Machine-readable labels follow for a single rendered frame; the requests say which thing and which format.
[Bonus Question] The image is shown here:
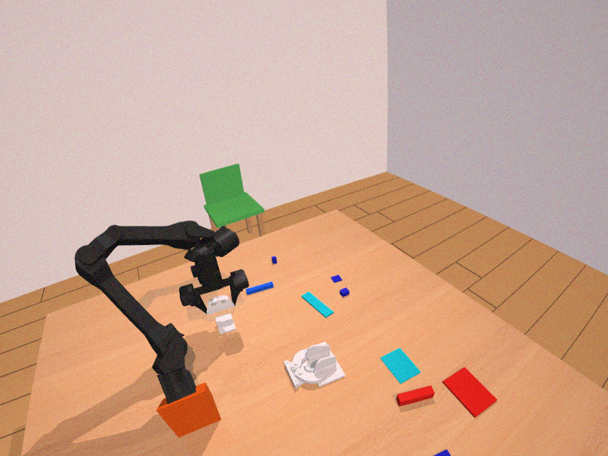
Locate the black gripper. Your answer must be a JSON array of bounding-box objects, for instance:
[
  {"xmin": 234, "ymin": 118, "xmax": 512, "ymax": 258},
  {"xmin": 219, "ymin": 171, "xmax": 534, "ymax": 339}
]
[{"xmin": 179, "ymin": 265, "xmax": 249, "ymax": 314}]

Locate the teal flat rectangular plate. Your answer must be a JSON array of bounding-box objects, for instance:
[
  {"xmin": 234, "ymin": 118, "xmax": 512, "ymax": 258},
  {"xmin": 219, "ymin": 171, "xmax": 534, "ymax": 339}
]
[{"xmin": 380, "ymin": 348, "xmax": 421, "ymax": 384}]

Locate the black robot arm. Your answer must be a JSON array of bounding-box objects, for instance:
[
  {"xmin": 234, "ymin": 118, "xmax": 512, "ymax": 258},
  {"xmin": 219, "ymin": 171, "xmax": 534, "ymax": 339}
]
[{"xmin": 74, "ymin": 220, "xmax": 240, "ymax": 404}]

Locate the blue flat bar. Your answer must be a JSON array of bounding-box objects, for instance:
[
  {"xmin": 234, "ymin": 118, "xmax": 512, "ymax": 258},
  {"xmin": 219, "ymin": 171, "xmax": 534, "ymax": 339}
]
[{"xmin": 246, "ymin": 282, "xmax": 274, "ymax": 295}]

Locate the teal flat bar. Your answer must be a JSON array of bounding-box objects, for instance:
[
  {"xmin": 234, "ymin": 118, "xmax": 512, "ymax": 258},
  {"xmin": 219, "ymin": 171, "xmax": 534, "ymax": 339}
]
[{"xmin": 301, "ymin": 292, "xmax": 334, "ymax": 318}]

